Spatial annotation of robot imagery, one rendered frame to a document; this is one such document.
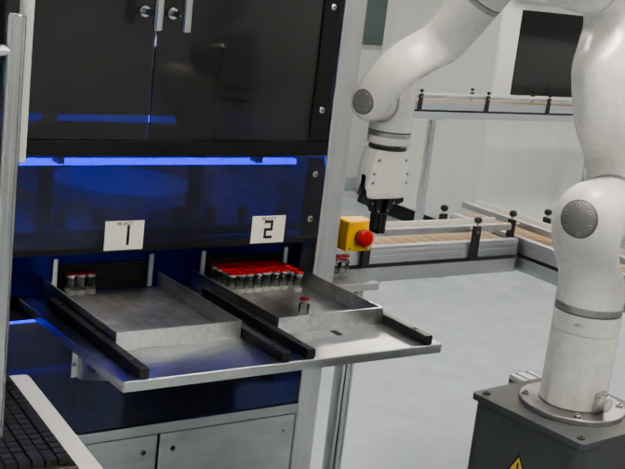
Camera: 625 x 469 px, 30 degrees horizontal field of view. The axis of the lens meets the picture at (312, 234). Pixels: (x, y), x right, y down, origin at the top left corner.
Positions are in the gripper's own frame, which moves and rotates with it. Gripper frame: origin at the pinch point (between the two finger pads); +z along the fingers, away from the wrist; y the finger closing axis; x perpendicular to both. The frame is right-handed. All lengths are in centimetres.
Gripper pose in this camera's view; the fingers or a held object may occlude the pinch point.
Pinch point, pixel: (378, 222)
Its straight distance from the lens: 231.5
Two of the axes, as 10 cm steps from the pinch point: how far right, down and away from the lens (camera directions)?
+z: -1.1, 9.7, 2.3
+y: -8.2, 0.4, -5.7
